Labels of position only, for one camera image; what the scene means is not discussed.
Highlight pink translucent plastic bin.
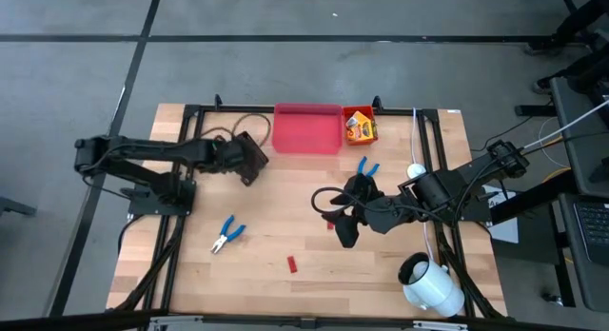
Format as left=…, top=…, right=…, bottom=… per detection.
left=271, top=102, right=344, bottom=156

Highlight grey white cable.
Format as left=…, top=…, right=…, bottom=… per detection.
left=521, top=98, right=609, bottom=154

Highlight black rail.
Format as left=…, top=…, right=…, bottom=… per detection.
left=0, top=309, right=609, bottom=331

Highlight thin white cable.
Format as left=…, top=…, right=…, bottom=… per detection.
left=410, top=107, right=435, bottom=262

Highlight white paper sheet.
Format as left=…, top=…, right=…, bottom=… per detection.
left=484, top=184, right=520, bottom=244

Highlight black floor cable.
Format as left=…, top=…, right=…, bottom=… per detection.
left=470, top=115, right=534, bottom=154

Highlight small red plastic bin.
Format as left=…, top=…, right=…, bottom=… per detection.
left=342, top=105, right=380, bottom=146

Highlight person's leg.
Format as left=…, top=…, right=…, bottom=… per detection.
left=551, top=45, right=609, bottom=92
left=551, top=0, right=609, bottom=45

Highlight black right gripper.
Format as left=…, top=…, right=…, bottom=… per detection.
left=334, top=172, right=406, bottom=250

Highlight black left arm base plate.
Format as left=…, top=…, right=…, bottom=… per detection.
left=127, top=178, right=197, bottom=217

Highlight black desk beam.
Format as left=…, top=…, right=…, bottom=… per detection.
left=489, top=171, right=580, bottom=226

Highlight blue handled pliers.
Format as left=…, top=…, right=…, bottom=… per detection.
left=356, top=155, right=381, bottom=178
left=210, top=215, right=247, bottom=255

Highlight black desk foot bar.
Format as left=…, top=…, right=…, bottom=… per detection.
left=515, top=104, right=558, bottom=118

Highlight yellow cable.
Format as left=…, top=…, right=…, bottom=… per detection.
left=522, top=135, right=572, bottom=183

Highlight dark grey desk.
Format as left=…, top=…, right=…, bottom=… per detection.
left=551, top=76, right=609, bottom=199

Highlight wrist cable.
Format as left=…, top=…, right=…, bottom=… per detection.
left=199, top=112, right=272, bottom=149
left=311, top=186, right=382, bottom=218

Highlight black aluminium table frame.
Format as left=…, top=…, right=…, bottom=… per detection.
left=111, top=93, right=508, bottom=322

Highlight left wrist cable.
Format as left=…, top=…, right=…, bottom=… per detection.
left=199, top=112, right=272, bottom=149

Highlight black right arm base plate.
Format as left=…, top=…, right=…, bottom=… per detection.
left=454, top=197, right=492, bottom=223

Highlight dark laptop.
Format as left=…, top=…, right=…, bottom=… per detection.
left=559, top=193, right=609, bottom=313

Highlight silver bracket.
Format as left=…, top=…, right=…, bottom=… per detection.
left=412, top=320, right=470, bottom=331
left=148, top=315, right=205, bottom=331

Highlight black mesh tray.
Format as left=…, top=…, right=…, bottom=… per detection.
left=235, top=130, right=270, bottom=187

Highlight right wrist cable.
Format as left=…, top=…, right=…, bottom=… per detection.
left=311, top=186, right=382, bottom=218

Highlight person's shoe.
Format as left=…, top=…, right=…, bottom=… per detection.
left=532, top=77, right=556, bottom=97
left=524, top=39, right=558, bottom=56

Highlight dark stand foot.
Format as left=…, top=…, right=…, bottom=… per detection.
left=0, top=196, right=38, bottom=217

